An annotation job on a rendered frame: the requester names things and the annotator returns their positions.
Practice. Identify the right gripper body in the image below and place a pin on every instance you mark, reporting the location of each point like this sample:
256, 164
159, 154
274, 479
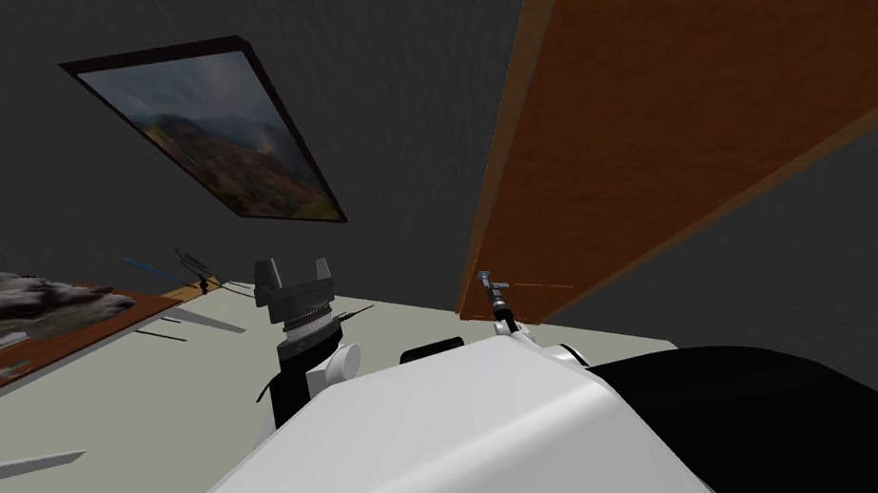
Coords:
491, 281

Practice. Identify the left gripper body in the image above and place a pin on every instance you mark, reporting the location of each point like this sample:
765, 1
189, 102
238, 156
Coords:
295, 295

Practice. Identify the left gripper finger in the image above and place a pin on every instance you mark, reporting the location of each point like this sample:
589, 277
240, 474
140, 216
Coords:
267, 274
322, 270

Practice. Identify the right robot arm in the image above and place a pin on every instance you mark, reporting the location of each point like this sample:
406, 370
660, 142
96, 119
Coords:
762, 425

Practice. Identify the dark framed landscape picture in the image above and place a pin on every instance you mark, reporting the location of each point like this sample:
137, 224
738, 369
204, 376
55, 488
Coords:
226, 137

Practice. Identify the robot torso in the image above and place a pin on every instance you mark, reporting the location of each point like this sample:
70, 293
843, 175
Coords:
451, 444

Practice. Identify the brown wooden table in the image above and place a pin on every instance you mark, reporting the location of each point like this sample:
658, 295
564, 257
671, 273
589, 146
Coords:
49, 347

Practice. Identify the brown wooden door leaf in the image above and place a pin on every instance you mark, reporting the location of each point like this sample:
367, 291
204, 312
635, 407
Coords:
667, 110

